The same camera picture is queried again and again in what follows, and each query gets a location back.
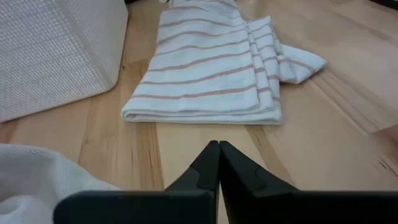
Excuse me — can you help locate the white perforated plastic basket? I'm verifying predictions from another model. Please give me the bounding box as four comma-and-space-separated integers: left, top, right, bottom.
0, 0, 129, 123

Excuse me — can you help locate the white pink-striped towel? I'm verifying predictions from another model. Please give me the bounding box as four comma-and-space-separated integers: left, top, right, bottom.
121, 0, 328, 126

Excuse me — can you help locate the crumpled white towel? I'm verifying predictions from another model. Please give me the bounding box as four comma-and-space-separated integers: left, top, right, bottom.
0, 142, 121, 224

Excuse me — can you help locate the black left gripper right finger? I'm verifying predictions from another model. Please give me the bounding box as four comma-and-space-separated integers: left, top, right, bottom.
220, 140, 301, 192

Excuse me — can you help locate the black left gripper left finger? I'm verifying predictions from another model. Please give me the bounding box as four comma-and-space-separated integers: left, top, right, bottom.
164, 140, 221, 191

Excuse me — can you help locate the black aluminium table frame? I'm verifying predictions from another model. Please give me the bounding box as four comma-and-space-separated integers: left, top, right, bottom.
369, 0, 398, 10

